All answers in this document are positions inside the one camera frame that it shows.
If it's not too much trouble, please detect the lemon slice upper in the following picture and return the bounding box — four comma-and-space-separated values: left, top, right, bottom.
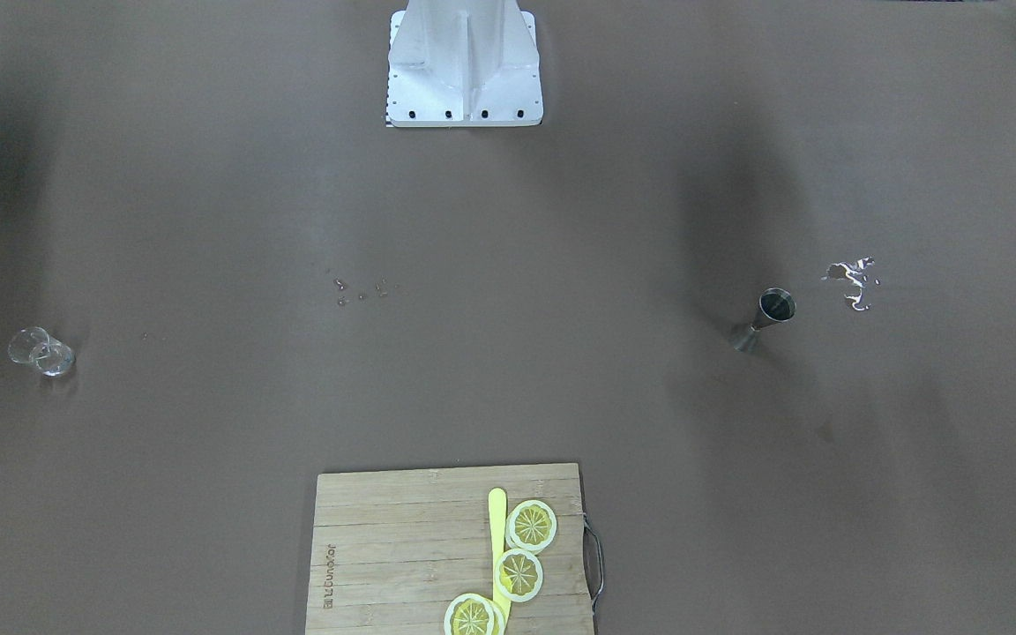
505, 499, 559, 554

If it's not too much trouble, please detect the steel double jigger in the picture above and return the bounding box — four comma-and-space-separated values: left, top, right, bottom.
729, 287, 796, 353

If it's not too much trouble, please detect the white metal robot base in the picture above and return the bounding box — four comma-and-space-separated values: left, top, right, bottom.
385, 1, 544, 129

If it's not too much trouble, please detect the lemon slice lower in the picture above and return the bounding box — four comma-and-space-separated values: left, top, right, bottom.
441, 594, 505, 635

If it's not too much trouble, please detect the bamboo cutting board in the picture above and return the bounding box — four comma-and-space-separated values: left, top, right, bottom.
305, 463, 595, 634

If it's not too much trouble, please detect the lemon slice middle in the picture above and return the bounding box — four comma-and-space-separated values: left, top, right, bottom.
492, 548, 545, 604

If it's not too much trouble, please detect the yellow plastic knife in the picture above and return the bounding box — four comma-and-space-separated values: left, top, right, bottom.
487, 487, 512, 634

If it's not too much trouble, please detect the clear glass measuring beaker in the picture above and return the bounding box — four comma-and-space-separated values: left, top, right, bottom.
7, 328, 76, 377

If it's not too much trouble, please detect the lemon slice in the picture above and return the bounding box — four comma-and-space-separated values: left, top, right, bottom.
441, 594, 505, 635
505, 499, 559, 554
492, 548, 545, 604

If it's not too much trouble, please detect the spilled liquid puddle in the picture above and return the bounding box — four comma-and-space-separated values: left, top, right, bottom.
821, 257, 880, 312

